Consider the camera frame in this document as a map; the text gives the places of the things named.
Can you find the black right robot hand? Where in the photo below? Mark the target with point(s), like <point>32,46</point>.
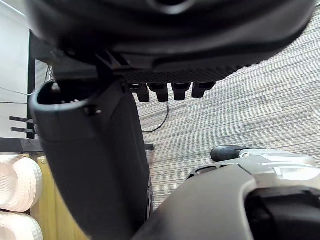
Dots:
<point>175,37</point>

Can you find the dark robot foot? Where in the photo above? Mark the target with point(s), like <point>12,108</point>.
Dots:
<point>223,153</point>

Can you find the black table frame post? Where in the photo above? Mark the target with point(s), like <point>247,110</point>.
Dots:
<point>31,75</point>

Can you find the wooden shoe rack black frame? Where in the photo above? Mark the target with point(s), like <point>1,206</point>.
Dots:
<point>53,205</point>

